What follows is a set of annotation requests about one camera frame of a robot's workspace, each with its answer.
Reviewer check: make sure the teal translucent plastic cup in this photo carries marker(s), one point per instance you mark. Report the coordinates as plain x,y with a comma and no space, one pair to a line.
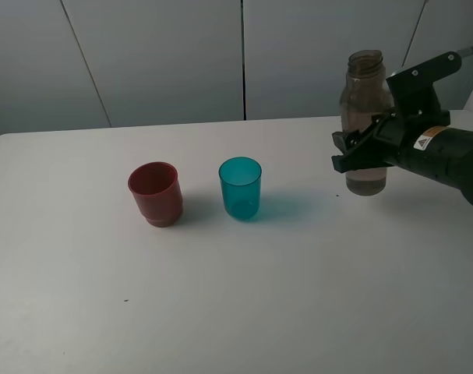
240,179

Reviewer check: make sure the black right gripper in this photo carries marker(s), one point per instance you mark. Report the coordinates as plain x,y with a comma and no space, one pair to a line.
394,140

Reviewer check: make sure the red plastic cup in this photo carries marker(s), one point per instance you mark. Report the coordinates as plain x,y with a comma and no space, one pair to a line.
156,190

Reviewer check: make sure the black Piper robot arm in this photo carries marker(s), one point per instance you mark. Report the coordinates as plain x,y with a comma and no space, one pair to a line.
423,144

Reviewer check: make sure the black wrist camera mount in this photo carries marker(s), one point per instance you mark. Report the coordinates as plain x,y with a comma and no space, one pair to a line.
412,89

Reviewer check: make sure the brown translucent water bottle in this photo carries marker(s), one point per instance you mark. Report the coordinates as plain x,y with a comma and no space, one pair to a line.
365,94

